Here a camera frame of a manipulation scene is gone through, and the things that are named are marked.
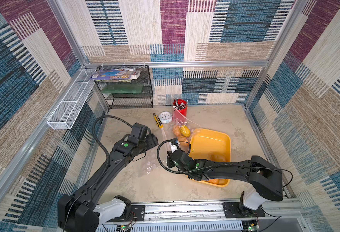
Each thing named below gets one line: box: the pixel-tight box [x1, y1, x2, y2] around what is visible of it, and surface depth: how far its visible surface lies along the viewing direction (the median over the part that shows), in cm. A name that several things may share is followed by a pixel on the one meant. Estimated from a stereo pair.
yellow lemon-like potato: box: [179, 125, 191, 138], surface depth 96 cm
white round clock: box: [158, 111, 173, 124], surface depth 113 cm
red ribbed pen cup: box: [172, 99, 188, 121], surface depth 102 cm
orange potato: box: [172, 125, 182, 137], surface depth 101 cm
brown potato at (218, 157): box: [210, 152, 227, 163], surface depth 89 cm
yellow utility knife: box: [152, 113, 164, 129], surface depth 110 cm
